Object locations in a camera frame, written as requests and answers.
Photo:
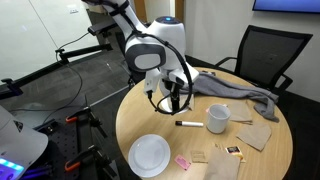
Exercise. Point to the grey sweater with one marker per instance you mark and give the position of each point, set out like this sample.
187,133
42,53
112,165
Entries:
233,88

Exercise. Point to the small grey white object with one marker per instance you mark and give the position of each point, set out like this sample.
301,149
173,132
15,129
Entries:
208,72

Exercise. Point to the black tripod bar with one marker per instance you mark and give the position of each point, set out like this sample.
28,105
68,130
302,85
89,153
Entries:
83,50
11,87

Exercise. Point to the wall television screen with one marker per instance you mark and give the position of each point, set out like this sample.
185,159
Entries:
286,5

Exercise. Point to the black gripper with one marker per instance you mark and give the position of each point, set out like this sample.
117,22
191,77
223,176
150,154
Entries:
174,80

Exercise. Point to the large white round plate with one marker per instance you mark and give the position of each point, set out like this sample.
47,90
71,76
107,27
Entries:
149,156

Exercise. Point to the black perforated breadboard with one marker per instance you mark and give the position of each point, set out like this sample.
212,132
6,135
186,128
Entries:
65,150

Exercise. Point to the yellow black tea packet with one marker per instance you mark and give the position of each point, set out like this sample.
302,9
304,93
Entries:
235,150

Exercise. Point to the small brown sugar packet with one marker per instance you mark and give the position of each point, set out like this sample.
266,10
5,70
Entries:
199,156

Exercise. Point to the white ceramic mug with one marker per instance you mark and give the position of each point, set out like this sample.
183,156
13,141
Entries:
218,121

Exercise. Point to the white marker pen black cap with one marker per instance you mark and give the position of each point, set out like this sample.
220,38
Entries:
191,124

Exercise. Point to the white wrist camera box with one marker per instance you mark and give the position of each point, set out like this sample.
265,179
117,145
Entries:
151,81

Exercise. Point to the small white round plate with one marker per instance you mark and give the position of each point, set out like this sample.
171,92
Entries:
166,106

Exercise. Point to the pink sugar packet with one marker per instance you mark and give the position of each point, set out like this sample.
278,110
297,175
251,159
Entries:
182,162
207,109

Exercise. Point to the black mesh office chair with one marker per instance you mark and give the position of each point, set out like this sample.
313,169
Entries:
270,56

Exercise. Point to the black mounting platform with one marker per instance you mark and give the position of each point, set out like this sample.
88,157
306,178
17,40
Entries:
83,133

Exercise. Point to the orange black bar clamp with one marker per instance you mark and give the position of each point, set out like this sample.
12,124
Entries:
71,165
71,118

